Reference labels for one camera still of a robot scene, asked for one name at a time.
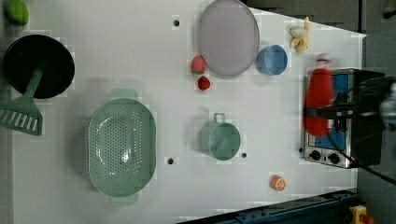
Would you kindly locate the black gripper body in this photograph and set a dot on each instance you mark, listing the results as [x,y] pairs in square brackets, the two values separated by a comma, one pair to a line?
[376,99]

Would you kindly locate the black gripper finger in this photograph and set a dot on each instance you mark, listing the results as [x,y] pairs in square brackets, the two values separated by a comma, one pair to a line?
[342,111]

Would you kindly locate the red ketchup bottle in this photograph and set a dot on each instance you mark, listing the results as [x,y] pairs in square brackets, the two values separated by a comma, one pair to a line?
[319,93]

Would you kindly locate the green oval strainer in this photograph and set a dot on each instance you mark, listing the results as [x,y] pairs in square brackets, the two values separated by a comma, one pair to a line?
[121,147]

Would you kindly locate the black toaster oven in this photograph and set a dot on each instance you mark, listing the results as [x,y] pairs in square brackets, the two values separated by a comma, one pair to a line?
[351,143]

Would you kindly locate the blue bowl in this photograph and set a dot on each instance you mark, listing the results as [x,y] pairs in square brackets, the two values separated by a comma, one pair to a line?
[272,60]

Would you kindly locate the peeled banana toy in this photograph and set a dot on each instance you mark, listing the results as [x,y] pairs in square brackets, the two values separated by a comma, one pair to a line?
[300,36]

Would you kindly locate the orange slice toy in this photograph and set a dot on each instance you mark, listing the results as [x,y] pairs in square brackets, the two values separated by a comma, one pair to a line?
[278,183]

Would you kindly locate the yellow emergency stop button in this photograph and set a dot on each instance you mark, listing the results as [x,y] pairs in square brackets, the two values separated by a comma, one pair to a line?
[360,216]

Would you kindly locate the green metal cup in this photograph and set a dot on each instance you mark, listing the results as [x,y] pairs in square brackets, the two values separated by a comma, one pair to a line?
[220,139]

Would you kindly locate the lavender round plate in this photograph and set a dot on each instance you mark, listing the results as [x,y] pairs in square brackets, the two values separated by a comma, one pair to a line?
[228,37]

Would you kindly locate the red strawberry toy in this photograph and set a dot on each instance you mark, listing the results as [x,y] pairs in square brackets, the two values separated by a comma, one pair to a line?
[204,83]

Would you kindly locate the pink strawberry toy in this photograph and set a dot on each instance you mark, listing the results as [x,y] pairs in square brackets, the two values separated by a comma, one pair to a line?
[198,65]

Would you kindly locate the green slotted spatula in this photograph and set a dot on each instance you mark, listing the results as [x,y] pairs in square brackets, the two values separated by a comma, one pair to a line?
[21,114]

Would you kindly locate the black frying pan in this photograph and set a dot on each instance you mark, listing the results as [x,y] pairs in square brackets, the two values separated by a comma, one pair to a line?
[30,52]

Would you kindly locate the green lime toy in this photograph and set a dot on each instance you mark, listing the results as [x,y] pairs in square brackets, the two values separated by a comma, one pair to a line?
[17,12]

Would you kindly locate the blue metal frame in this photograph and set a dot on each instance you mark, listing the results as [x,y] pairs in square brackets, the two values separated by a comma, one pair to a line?
[329,208]

